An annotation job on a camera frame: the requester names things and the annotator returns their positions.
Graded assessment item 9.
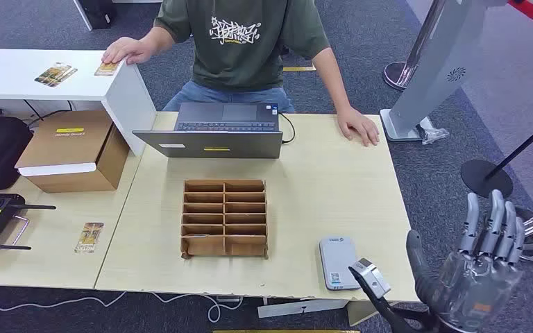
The person's right hand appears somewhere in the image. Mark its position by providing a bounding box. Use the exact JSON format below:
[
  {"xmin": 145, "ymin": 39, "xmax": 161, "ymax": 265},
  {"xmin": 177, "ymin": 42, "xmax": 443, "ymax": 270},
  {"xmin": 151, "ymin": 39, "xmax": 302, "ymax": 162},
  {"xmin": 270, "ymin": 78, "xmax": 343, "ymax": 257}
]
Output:
[{"xmin": 101, "ymin": 36, "xmax": 157, "ymax": 65}]

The grey laptop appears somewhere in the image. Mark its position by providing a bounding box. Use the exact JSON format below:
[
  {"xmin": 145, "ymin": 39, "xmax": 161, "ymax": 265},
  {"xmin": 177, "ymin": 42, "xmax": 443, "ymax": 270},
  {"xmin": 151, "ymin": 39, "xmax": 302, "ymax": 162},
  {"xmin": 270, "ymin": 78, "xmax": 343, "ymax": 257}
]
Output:
[{"xmin": 132, "ymin": 101, "xmax": 284, "ymax": 160}]

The black laptop power cable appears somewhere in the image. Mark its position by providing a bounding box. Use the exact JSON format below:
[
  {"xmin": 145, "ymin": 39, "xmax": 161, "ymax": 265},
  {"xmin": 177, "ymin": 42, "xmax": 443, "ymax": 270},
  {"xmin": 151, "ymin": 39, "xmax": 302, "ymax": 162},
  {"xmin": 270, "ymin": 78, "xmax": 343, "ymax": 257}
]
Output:
[{"xmin": 278, "ymin": 112, "xmax": 296, "ymax": 145}]

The white shelf unit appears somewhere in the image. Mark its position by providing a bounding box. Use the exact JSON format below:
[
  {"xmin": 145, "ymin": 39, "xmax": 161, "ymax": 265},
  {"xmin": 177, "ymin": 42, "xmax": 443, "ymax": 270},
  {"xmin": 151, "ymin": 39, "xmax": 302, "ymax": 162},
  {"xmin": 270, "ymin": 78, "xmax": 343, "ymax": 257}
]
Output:
[{"xmin": 0, "ymin": 48, "xmax": 158, "ymax": 157}]

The white metal bracket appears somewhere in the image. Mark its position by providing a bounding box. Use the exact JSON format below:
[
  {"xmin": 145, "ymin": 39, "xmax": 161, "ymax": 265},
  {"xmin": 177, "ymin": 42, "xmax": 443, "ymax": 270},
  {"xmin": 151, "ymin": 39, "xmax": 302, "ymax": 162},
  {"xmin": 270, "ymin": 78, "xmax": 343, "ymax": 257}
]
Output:
[{"xmin": 257, "ymin": 298, "xmax": 350, "ymax": 319}]

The wooden card organizer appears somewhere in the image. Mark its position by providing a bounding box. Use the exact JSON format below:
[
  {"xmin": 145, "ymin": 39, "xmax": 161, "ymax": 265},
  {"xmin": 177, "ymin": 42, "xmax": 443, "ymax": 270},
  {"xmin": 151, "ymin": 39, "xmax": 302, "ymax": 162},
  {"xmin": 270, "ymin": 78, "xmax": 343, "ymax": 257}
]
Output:
[{"xmin": 180, "ymin": 179, "xmax": 269, "ymax": 260}]

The clear plastic bag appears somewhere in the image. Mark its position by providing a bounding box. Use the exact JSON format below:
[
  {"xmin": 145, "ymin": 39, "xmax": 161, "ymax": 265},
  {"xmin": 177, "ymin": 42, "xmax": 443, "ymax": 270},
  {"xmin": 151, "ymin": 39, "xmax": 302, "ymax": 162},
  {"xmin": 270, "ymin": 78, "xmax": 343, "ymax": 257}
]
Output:
[{"xmin": 416, "ymin": 117, "xmax": 450, "ymax": 146}]

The white floor cable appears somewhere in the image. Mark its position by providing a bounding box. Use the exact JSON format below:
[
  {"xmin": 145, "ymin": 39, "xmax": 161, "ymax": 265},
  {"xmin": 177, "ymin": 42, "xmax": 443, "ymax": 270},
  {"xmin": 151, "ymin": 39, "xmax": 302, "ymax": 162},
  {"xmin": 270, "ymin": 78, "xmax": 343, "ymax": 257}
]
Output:
[{"xmin": 0, "ymin": 289, "xmax": 244, "ymax": 323}]

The golden ID card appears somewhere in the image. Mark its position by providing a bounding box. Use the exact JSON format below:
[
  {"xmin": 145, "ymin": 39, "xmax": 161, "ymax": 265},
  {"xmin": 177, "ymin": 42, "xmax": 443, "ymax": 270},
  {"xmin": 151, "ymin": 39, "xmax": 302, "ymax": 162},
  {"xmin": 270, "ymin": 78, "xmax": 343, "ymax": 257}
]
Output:
[{"xmin": 94, "ymin": 62, "xmax": 121, "ymax": 77}]

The black computer tower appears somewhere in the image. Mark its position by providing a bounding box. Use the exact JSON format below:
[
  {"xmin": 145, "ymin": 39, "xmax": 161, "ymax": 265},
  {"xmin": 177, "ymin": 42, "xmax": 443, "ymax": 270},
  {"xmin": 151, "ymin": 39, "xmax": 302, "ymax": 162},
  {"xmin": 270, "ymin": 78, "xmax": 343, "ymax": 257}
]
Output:
[{"xmin": 73, "ymin": 0, "xmax": 117, "ymax": 31}]

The person's left hand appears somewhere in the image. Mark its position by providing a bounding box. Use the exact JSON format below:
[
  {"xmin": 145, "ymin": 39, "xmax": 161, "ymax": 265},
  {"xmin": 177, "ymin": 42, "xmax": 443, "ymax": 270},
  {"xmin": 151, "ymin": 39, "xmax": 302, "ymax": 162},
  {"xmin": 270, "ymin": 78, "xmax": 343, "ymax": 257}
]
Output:
[{"xmin": 337, "ymin": 106, "xmax": 381, "ymax": 148}]

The beige desk leg panel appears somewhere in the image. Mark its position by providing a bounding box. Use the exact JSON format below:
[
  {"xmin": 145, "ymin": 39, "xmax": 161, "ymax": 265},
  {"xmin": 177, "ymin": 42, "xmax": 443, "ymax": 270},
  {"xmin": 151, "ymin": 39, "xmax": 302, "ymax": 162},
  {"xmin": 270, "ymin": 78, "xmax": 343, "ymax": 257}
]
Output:
[{"xmin": 346, "ymin": 300, "xmax": 387, "ymax": 327}]

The person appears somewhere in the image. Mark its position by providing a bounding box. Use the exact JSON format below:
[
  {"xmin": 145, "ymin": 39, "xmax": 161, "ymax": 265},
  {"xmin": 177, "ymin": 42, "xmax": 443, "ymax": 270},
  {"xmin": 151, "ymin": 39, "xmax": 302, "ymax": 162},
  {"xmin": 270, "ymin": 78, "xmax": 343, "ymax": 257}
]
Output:
[{"xmin": 101, "ymin": 0, "xmax": 381, "ymax": 148}]

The black stanchion with round base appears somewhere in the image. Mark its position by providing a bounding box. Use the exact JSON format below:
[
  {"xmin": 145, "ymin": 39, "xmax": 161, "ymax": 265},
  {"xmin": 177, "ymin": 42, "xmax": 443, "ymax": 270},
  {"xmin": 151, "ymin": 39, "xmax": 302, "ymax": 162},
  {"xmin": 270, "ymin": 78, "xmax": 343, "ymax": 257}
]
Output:
[{"xmin": 459, "ymin": 110, "xmax": 533, "ymax": 199}]

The grey kiosk stand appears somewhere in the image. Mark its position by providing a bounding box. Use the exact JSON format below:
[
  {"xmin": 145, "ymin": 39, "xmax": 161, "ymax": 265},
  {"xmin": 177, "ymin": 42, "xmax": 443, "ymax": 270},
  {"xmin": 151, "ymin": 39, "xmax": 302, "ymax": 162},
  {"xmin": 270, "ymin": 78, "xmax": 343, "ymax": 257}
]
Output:
[{"xmin": 379, "ymin": 0, "xmax": 509, "ymax": 142}]

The brown cardboard box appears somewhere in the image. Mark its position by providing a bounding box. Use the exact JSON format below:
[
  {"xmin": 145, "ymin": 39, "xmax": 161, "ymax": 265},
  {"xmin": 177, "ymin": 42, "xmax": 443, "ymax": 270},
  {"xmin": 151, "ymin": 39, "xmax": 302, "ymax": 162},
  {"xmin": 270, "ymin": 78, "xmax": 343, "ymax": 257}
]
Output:
[{"xmin": 14, "ymin": 109, "xmax": 130, "ymax": 194}]

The grey card reader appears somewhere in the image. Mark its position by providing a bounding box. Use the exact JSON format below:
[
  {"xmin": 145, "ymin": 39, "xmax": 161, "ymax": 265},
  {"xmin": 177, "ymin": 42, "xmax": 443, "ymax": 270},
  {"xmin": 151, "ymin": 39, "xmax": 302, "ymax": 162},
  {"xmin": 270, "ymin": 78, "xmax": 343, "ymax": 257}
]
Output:
[{"xmin": 319, "ymin": 236, "xmax": 362, "ymax": 291}]

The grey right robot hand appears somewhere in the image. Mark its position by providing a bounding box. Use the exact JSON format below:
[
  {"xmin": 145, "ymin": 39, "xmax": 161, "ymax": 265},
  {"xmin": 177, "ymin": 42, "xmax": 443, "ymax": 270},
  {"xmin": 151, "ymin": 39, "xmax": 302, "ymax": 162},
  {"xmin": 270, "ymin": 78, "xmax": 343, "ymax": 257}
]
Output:
[{"xmin": 405, "ymin": 189, "xmax": 526, "ymax": 333}]

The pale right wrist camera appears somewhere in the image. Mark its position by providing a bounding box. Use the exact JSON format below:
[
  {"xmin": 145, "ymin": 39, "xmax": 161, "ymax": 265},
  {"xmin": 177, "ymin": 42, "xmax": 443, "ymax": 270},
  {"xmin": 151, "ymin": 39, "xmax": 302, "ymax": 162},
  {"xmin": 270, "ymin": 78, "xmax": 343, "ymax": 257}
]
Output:
[{"xmin": 348, "ymin": 257, "xmax": 392, "ymax": 299}]

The chrome stanchion post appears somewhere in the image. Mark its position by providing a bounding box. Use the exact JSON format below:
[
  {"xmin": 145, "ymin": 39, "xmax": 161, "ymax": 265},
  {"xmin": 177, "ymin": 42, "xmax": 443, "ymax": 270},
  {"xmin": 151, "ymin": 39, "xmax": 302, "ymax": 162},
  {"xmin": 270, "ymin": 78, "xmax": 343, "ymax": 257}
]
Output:
[{"xmin": 382, "ymin": 0, "xmax": 447, "ymax": 92}]

